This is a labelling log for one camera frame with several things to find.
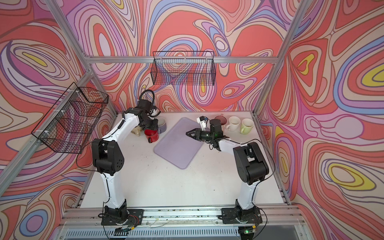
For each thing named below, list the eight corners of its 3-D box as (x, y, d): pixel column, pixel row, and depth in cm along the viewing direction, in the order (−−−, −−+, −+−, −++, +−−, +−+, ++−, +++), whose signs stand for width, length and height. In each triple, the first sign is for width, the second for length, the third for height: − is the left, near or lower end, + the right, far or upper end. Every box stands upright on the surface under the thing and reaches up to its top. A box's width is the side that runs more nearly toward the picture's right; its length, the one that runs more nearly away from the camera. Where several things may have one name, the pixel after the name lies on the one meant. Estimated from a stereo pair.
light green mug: (239, 136, 105) (242, 128, 99) (240, 124, 112) (243, 117, 106) (250, 138, 104) (253, 131, 98) (250, 126, 111) (253, 119, 104)
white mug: (227, 131, 107) (229, 124, 101) (225, 123, 112) (227, 116, 106) (238, 131, 107) (241, 124, 101) (236, 123, 112) (239, 116, 106)
